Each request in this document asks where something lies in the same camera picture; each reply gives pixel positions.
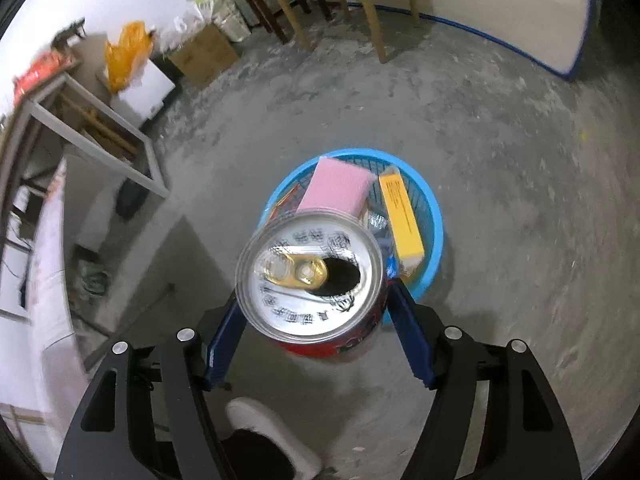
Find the yellow plastic bag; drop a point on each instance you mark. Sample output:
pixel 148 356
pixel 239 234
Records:
pixel 125 55

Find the pink sponge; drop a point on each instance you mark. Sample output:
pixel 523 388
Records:
pixel 335 185

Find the black cloth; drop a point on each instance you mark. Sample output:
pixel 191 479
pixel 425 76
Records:
pixel 130 199

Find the blue plastic basket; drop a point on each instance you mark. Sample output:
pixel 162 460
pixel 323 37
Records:
pixel 432 230

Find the grey metal table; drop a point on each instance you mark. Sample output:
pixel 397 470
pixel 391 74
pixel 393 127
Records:
pixel 157 170

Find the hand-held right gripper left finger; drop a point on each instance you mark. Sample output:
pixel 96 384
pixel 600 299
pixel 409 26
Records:
pixel 225 340

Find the white chest cabinet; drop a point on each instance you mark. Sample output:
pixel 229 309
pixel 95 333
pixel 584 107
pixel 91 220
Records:
pixel 145 92

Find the clear plastic wrapper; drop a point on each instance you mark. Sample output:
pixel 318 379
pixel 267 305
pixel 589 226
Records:
pixel 377 222

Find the white board blue edge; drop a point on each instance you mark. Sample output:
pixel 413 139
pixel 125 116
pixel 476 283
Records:
pixel 500 0

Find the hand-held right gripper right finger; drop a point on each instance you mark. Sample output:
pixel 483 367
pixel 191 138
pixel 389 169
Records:
pixel 410 330

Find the person's white slipper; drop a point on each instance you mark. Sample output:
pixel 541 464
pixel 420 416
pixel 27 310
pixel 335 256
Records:
pixel 260 410

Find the brown cardboard box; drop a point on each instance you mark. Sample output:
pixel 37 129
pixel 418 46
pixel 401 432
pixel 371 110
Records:
pixel 202 55

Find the dark wooden stool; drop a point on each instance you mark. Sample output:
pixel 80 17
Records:
pixel 267 12

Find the orange plastic bag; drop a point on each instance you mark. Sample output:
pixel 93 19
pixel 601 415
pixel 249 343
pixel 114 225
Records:
pixel 45 70

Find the red drink can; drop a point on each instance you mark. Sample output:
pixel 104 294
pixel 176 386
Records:
pixel 300 310

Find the yellow cardboard box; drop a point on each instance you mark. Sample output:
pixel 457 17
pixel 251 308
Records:
pixel 400 215

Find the light wooden chair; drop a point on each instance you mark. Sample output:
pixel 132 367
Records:
pixel 372 30

